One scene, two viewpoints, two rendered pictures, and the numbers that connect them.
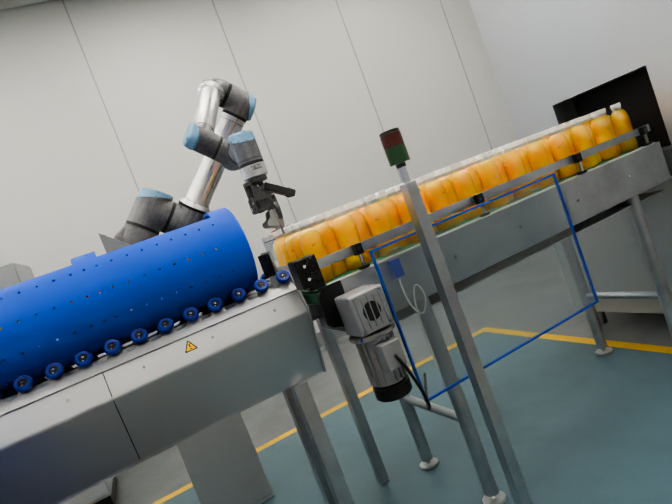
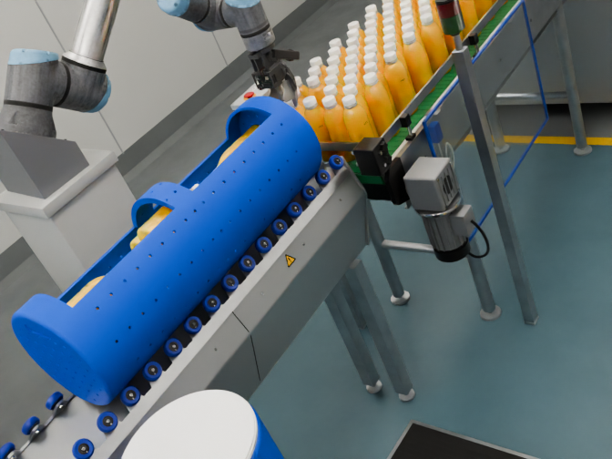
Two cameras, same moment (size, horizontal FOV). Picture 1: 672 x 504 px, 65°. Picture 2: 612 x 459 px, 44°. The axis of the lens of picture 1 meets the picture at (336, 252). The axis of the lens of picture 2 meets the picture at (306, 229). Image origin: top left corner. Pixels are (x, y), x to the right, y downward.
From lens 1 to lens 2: 134 cm
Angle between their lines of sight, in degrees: 33
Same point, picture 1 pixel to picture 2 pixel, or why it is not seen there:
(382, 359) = (460, 227)
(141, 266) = (244, 191)
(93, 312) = (220, 254)
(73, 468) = not seen: hidden behind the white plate
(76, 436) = (227, 379)
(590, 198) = (536, 15)
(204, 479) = not seen: hidden behind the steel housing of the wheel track
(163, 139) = not seen: outside the picture
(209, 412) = (301, 316)
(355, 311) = (439, 189)
